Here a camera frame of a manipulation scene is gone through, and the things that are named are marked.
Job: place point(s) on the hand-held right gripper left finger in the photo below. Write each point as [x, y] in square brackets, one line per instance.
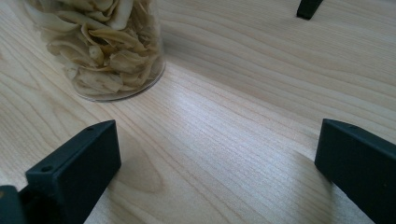
[74, 168]

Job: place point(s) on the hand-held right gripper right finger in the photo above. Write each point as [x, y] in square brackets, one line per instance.
[358, 161]

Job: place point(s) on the pile of dried beige slices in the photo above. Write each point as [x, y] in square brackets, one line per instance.
[102, 46]

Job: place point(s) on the clear round jar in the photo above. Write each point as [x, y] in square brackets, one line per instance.
[157, 67]

